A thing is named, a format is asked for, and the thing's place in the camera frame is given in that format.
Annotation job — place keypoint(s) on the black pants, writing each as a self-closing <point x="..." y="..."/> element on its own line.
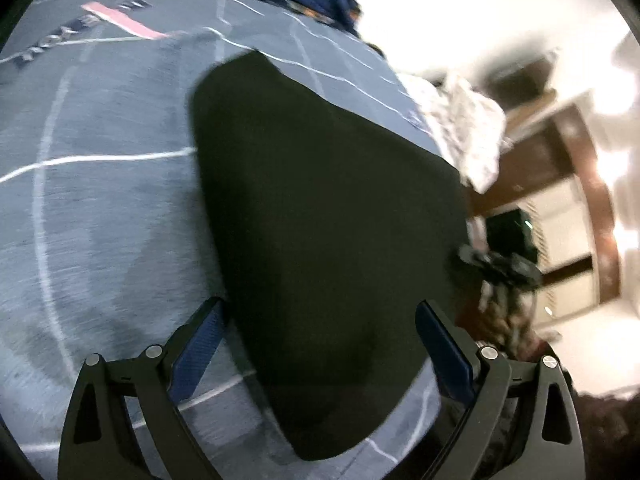
<point x="325" y="210"/>

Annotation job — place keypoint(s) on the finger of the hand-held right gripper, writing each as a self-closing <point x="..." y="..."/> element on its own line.
<point x="475" y="256"/>

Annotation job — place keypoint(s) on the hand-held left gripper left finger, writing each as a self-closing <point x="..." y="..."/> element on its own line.
<point x="200" y="345"/>

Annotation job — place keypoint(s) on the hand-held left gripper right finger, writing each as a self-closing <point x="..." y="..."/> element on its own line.
<point x="445" y="355"/>

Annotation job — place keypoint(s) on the cream patterned bedding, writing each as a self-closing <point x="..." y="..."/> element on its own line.
<point x="465" y="125"/>

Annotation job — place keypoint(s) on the dark wall shelf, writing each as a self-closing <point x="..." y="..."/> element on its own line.
<point x="525" y="77"/>

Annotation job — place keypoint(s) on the blue-grey checked bedsheet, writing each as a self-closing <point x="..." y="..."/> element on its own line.
<point x="100" y="210"/>

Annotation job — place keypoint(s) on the dark cloth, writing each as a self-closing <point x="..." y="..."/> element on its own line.
<point x="600" y="425"/>

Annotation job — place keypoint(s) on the brown wooden door frame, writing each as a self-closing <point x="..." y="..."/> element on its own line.
<point x="595" y="185"/>

